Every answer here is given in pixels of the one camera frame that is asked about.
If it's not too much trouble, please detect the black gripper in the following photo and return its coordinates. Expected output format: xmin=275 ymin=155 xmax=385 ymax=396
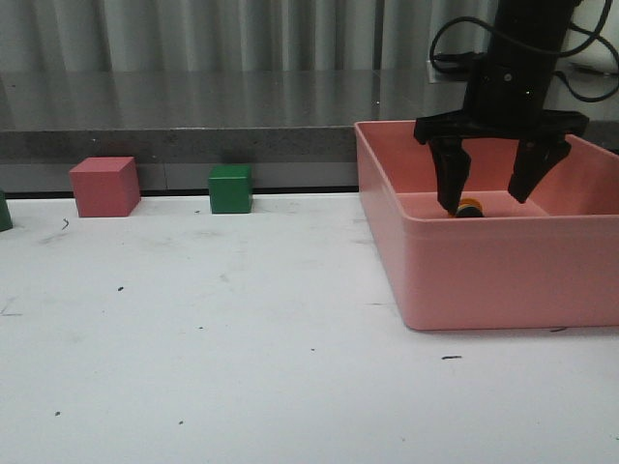
xmin=414 ymin=54 xmax=589 ymax=216

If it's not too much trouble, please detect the green cube left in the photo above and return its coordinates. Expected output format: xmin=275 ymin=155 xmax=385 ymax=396
xmin=0 ymin=190 xmax=14 ymax=232

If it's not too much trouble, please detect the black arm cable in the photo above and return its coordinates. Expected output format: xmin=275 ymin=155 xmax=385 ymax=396
xmin=428 ymin=0 xmax=619 ymax=103

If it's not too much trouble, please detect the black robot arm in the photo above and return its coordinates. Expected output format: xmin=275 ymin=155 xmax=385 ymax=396
xmin=414 ymin=1 xmax=588 ymax=214

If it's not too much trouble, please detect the green cube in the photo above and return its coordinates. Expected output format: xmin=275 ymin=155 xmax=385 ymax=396
xmin=208 ymin=164 xmax=252 ymax=214
xmin=0 ymin=190 xmax=14 ymax=232

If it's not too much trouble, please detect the pink plastic bin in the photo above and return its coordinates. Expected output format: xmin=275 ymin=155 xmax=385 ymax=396
xmin=355 ymin=121 xmax=618 ymax=331

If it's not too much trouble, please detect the green cube right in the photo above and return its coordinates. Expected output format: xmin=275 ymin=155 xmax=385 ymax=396
xmin=208 ymin=164 xmax=252 ymax=214

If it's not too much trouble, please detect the pink cube middle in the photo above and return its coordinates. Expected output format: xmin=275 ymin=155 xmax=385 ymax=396
xmin=69 ymin=157 xmax=141 ymax=218

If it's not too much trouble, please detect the yellow push button switch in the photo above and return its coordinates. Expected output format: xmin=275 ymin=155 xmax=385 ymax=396
xmin=449 ymin=198 xmax=485 ymax=218

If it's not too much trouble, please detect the grey stone counter ledge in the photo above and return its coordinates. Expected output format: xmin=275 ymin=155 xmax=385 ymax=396
xmin=0 ymin=68 xmax=619 ymax=194

